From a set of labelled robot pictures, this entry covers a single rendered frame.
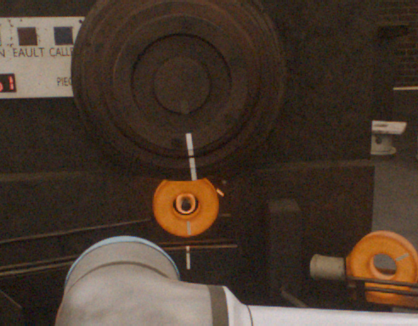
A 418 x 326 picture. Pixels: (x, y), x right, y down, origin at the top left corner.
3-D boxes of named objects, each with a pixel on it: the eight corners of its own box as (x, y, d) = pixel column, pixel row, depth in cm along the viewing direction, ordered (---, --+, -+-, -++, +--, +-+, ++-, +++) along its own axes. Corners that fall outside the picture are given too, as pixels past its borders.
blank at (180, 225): (149, 175, 161) (149, 179, 158) (214, 167, 162) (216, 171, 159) (157, 236, 166) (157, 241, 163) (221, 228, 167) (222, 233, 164)
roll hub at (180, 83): (239, 6, 143) (252, 136, 152) (104, 21, 141) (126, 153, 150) (241, 8, 138) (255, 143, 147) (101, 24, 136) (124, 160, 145)
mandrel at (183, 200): (196, 183, 174) (185, 196, 175) (183, 172, 173) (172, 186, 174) (199, 205, 158) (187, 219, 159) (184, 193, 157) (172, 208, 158)
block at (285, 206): (263, 283, 179) (262, 196, 171) (293, 282, 180) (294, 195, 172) (269, 302, 169) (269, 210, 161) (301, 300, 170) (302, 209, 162)
